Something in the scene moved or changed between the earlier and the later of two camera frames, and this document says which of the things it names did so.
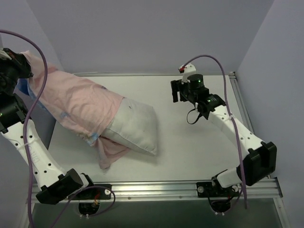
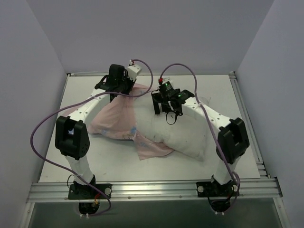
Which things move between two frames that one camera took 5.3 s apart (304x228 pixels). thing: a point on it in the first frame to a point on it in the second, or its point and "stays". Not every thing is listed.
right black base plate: (213, 189) stays
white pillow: (134, 125) to (184, 133)
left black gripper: (18, 63) to (121, 88)
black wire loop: (199, 116) to (175, 118)
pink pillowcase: (85, 107) to (118, 120)
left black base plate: (95, 192) stays
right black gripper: (177, 88) to (156, 102)
